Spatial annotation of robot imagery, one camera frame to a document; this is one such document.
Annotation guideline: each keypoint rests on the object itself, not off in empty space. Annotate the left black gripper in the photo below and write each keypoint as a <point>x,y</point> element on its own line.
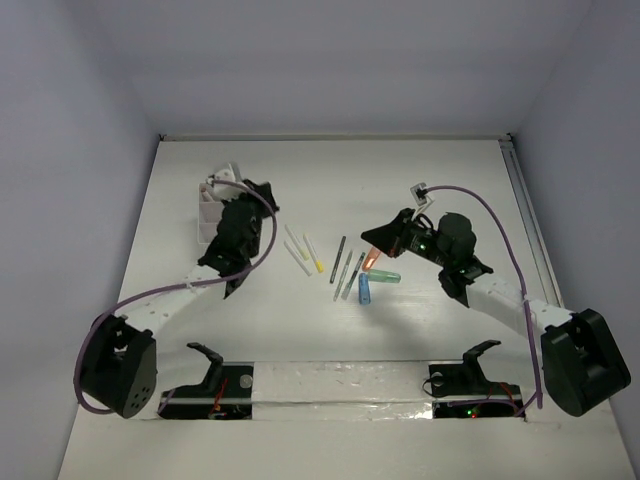
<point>253,201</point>

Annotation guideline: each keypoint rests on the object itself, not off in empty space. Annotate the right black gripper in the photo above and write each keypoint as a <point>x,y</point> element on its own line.
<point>392,236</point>

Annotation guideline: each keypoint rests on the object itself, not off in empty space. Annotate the white pen red cap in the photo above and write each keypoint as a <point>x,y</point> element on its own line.
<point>297,258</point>

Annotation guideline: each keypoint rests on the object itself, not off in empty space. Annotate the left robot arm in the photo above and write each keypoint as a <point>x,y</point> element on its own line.
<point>116,370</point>

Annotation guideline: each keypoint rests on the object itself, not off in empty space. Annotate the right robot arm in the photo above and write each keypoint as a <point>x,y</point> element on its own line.
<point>578,361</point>

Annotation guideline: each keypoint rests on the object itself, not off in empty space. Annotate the orange translucent eraser case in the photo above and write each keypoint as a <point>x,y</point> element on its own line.
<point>371,259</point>

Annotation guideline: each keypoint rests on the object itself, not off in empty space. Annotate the green dark pen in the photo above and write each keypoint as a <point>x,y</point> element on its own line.
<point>349,285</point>

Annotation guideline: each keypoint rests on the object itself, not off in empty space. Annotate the green translucent eraser case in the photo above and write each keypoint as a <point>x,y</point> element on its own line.
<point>382,276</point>

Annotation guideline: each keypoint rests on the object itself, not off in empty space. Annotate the dark grey pen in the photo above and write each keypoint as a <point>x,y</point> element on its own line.
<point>337,259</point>

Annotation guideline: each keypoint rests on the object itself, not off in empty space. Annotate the translucent pink pen holder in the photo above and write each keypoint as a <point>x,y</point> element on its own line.
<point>209,214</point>

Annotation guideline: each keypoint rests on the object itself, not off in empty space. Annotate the blue translucent eraser case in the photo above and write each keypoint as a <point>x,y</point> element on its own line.
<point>364,295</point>

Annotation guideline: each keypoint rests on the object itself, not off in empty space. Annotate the clear silver pen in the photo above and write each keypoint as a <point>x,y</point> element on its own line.
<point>343,274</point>

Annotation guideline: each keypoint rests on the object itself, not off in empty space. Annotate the white pen yellow tip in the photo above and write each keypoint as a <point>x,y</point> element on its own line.
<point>313,254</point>

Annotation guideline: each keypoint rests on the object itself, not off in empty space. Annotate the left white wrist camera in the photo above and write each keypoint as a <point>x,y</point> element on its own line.
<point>225,175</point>

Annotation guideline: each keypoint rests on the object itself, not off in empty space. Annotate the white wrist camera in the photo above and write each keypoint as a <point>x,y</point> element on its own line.
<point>421,196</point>
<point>225,175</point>

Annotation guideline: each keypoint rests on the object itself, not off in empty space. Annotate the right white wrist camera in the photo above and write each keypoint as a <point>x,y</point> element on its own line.
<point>421,196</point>

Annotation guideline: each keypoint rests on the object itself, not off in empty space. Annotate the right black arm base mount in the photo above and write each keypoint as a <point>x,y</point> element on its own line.
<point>460,390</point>

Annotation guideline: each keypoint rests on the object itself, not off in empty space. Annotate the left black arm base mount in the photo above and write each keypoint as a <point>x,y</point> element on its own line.
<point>224,393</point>

